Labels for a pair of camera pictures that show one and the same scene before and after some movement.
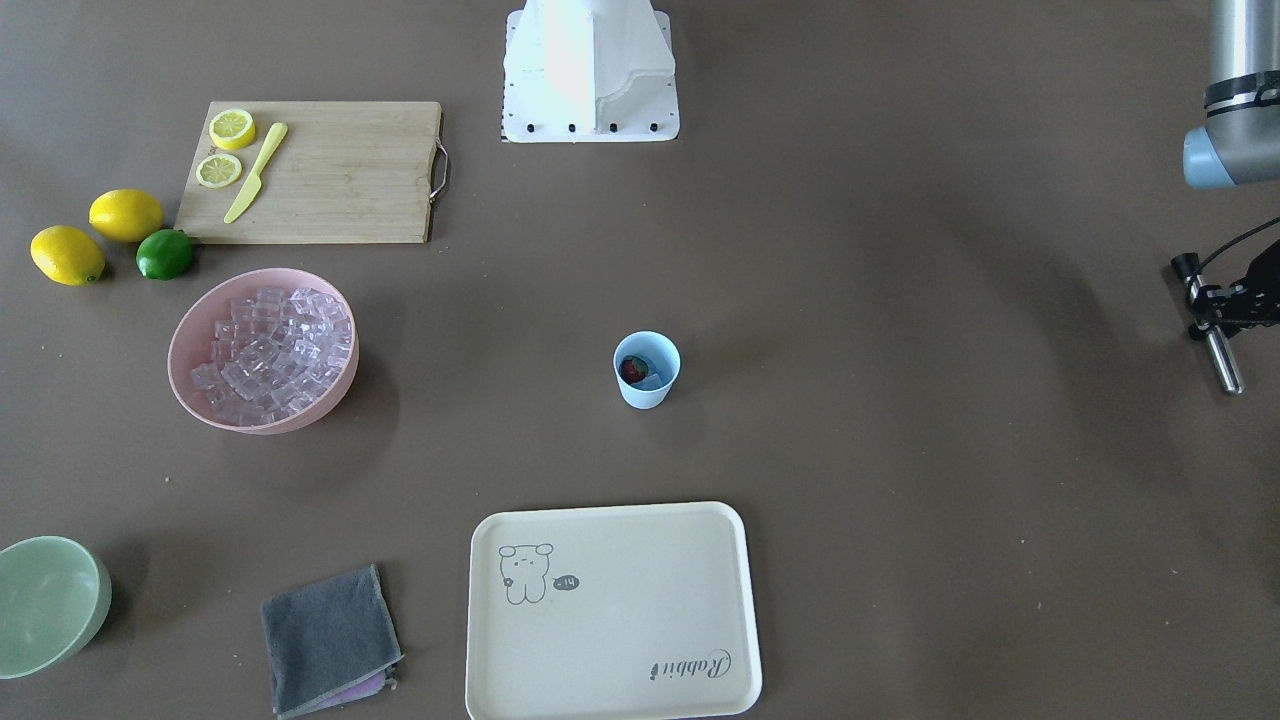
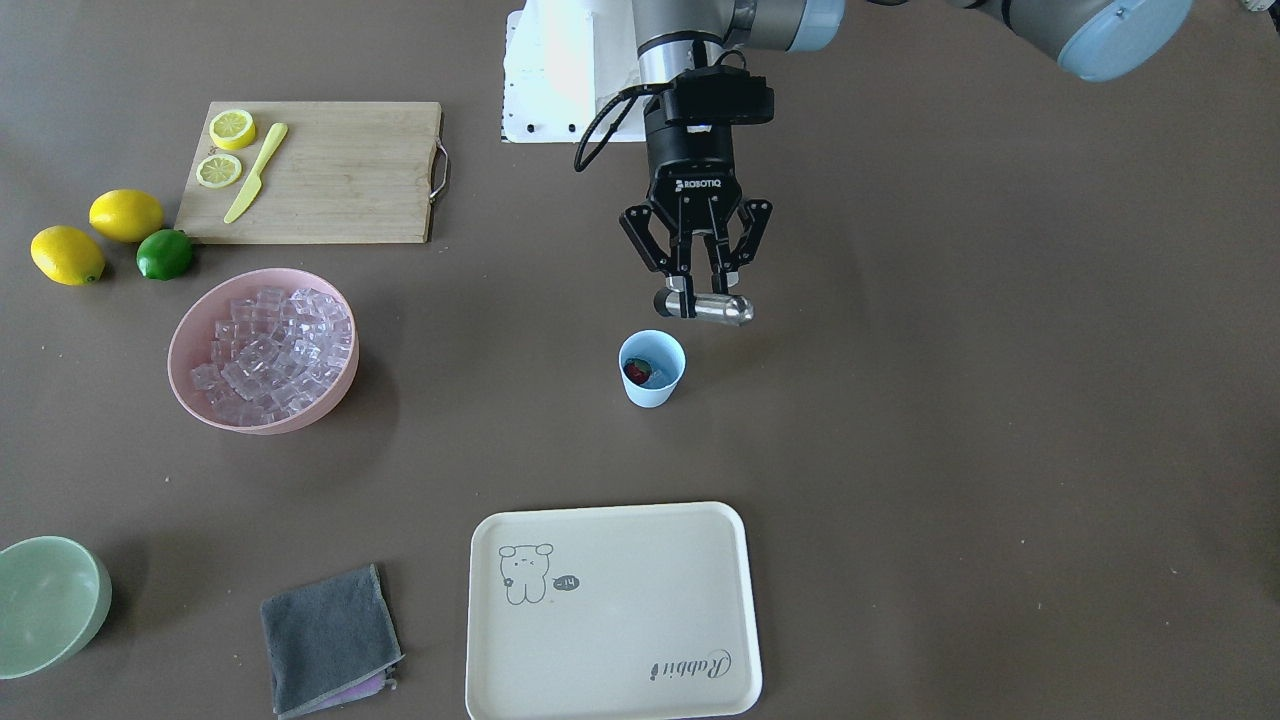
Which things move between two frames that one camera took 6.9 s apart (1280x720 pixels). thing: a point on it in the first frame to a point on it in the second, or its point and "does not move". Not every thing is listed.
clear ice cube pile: [276, 353] does not move
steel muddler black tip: [1188, 265] to [715, 307]
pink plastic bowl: [262, 350] does not move
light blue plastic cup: [646, 364] does not move
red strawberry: [632, 367] does not move
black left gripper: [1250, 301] to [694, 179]
